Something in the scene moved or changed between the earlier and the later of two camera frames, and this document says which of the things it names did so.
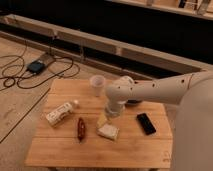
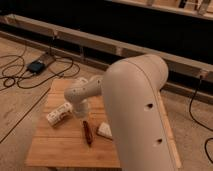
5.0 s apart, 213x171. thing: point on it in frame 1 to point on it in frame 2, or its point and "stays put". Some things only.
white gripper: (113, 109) to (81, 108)
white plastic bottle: (55, 116) stays put
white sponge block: (108, 131) stays put
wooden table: (73, 130) stays put
